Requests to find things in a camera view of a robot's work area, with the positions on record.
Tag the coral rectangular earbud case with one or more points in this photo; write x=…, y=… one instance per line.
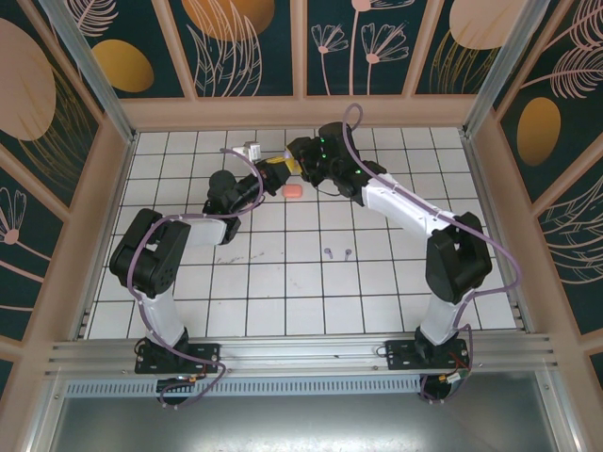
x=293, y=192

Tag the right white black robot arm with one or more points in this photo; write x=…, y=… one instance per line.
x=400, y=202

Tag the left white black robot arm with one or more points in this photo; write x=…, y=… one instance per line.
x=162, y=320

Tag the grey metal panel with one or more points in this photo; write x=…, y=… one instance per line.
x=301, y=424

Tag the aluminium frame post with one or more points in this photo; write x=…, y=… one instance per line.
x=97, y=77
x=495, y=70

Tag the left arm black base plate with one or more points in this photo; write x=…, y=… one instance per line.
x=209, y=358

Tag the aluminium mounting rail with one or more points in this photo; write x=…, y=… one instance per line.
x=301, y=353

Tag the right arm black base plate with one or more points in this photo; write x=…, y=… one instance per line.
x=398, y=355

